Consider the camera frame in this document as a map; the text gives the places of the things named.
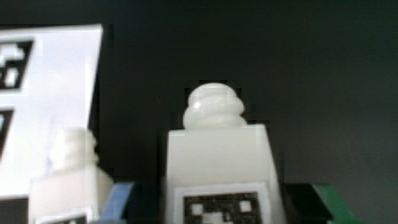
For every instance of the white leg back middle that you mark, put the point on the white leg back middle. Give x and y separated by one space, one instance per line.
69 192

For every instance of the white leg with tag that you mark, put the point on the white leg with tag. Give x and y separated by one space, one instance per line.
222 185

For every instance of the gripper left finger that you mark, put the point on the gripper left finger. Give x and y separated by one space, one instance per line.
112 215

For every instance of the white tag base sheet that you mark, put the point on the white tag base sheet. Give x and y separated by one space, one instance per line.
48 63

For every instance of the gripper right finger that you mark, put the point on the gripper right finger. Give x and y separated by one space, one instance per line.
314 206

